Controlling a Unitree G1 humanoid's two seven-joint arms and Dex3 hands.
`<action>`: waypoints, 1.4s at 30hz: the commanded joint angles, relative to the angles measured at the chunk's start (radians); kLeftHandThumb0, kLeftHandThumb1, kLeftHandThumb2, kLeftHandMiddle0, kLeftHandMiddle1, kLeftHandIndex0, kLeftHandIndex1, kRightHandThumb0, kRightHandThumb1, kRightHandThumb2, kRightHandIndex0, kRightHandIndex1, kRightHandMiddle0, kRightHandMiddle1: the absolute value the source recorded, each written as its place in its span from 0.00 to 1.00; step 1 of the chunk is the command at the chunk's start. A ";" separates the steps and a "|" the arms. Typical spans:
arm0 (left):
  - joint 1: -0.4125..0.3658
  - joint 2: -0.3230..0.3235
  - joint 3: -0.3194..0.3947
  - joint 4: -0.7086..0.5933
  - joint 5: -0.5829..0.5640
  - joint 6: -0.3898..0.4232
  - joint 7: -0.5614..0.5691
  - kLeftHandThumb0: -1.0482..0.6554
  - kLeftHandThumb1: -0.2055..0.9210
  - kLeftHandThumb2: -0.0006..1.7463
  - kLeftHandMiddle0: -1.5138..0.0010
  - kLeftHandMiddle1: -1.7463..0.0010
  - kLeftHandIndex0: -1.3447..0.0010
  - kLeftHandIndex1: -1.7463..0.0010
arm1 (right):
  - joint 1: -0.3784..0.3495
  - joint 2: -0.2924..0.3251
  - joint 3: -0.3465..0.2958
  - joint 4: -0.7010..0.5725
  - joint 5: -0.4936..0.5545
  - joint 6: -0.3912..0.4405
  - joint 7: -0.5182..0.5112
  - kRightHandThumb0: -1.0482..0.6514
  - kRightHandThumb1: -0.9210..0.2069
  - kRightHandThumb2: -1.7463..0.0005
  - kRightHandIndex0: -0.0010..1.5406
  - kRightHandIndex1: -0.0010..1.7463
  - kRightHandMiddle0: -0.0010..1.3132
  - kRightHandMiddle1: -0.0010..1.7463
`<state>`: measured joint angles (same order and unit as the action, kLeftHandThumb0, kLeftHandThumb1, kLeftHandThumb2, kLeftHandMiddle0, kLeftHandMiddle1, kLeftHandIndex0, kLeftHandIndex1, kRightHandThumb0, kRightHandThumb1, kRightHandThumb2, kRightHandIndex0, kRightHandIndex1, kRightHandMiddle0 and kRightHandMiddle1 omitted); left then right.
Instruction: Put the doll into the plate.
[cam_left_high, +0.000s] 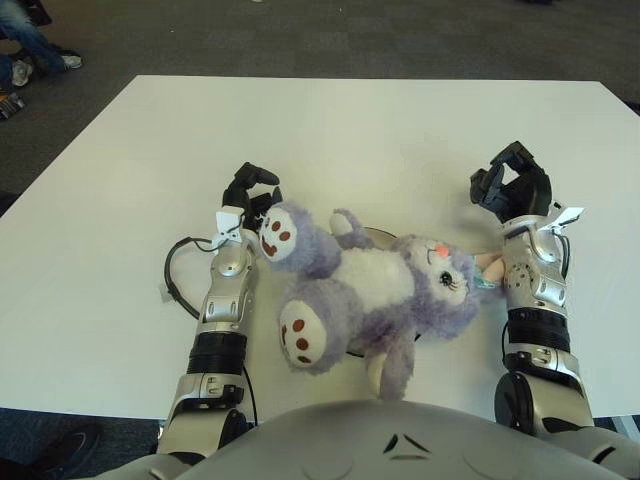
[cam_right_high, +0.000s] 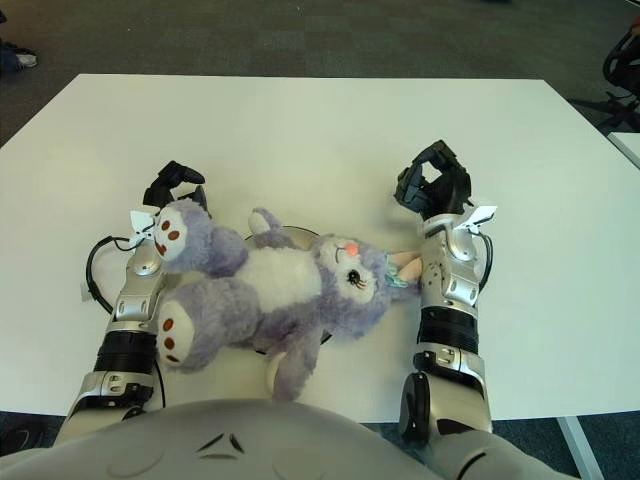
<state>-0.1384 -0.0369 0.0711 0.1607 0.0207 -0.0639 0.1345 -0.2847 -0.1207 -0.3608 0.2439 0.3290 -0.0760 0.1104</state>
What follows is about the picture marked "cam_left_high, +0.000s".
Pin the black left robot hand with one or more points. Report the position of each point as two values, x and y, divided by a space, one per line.
245 195

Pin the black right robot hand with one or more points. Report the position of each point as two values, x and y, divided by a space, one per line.
525 195

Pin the purple plush bunny doll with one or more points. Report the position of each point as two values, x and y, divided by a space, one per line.
365 290

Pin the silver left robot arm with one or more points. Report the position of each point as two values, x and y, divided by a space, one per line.
225 280

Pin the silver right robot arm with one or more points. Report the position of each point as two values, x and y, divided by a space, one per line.
540 310

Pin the white plate with black rim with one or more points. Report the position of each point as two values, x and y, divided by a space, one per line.
382 235

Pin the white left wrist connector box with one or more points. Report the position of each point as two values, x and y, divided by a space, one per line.
227 220

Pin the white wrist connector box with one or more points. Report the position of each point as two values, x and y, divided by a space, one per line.
567 216
227 220

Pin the white right wrist connector box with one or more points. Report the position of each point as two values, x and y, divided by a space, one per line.
567 216

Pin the yellow black box on floor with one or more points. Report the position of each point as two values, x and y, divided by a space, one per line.
10 105

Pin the seated person in blue jeans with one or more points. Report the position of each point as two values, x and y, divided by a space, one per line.
35 40

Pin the grey robot torso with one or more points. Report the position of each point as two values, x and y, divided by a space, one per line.
375 445

